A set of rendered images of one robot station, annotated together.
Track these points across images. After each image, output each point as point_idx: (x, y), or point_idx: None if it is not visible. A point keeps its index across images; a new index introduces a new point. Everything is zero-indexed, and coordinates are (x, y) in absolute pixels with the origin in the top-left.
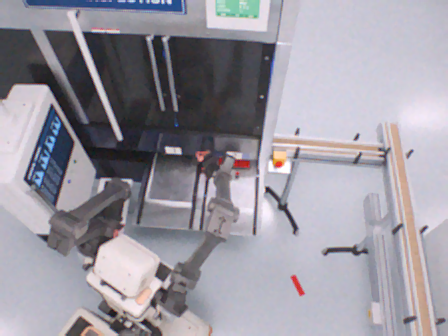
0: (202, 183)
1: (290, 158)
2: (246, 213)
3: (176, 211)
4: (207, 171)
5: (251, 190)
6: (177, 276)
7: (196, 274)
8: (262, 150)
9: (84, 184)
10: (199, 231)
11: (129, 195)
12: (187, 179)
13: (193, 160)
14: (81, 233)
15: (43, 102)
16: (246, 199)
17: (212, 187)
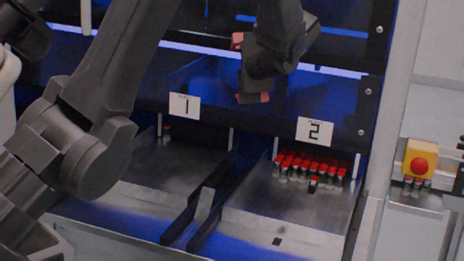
0: (227, 188)
1: (444, 196)
2: (322, 251)
3: (145, 212)
4: (246, 65)
5: (343, 218)
6: (47, 110)
7: (114, 101)
8: (382, 115)
9: None
10: (185, 259)
11: (43, 43)
12: (196, 175)
13: (221, 157)
14: None
15: None
16: (327, 229)
17: (248, 196)
